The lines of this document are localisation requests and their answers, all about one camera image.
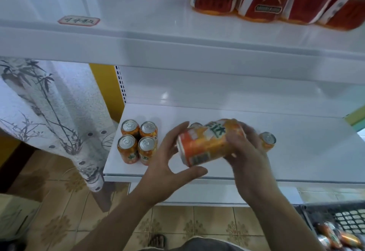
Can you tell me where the person's grey shirt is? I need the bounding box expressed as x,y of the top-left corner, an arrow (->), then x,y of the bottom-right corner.
140,235 -> 252,251

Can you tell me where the person's left hand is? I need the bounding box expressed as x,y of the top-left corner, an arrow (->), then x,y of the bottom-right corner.
136,121 -> 209,206

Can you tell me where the person's left forearm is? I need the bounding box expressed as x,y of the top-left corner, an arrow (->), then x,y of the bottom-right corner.
74,191 -> 166,251

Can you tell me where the white metal shelf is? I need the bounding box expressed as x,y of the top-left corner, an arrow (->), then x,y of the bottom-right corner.
0,0 -> 365,206

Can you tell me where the grey plastic crate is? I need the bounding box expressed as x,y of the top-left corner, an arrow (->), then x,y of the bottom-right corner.
295,200 -> 365,251

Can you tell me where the person's right forearm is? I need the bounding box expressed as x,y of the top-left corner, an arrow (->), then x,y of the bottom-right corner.
245,185 -> 326,251

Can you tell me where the white bamboo print curtain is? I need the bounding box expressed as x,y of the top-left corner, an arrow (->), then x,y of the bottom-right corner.
0,57 -> 119,193

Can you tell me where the flat cardboard box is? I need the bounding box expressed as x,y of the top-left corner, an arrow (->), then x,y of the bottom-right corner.
0,194 -> 42,240

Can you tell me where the person's right hand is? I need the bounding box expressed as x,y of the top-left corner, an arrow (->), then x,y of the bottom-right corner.
224,121 -> 280,203

